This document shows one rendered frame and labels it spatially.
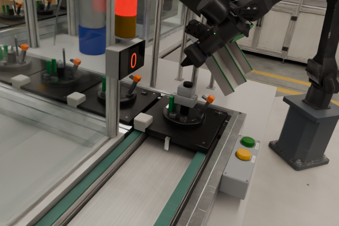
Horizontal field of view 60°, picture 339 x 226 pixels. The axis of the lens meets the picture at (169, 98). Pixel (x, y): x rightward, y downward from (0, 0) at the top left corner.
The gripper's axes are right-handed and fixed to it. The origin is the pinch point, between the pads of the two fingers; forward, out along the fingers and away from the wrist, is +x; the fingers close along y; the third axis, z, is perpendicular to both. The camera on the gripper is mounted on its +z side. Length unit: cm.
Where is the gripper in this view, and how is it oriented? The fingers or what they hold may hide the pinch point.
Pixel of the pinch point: (189, 58)
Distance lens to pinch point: 88.5
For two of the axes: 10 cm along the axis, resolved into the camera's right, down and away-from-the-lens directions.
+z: -6.2, -7.8, -0.8
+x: -6.8, 4.9, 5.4
